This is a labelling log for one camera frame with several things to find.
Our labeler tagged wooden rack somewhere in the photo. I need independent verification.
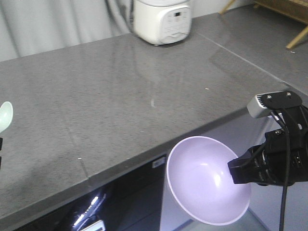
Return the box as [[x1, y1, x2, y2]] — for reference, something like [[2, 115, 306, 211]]
[[215, 3, 308, 54]]

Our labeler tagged black camera cable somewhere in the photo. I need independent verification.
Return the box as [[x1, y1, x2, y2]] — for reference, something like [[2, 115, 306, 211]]
[[243, 108, 293, 231]]

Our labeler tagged purple plastic bowl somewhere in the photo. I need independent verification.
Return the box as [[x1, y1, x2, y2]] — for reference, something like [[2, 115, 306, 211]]
[[166, 136, 251, 226]]

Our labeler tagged white rice cooker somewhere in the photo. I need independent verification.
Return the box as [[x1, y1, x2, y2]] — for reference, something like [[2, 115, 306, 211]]
[[133, 0, 192, 45]]

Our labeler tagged black disinfection cabinet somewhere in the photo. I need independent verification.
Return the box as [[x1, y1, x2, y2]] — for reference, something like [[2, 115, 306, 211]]
[[19, 154, 167, 231]]

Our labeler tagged mint green plastic spoon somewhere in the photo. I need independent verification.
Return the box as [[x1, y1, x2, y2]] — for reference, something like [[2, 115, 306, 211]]
[[0, 102, 13, 133]]

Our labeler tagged white curtain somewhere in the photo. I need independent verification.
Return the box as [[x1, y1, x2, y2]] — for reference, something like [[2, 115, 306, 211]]
[[0, 0, 133, 61]]

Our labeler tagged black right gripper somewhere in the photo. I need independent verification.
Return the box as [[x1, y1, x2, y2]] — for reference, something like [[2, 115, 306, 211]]
[[228, 105, 308, 186]]

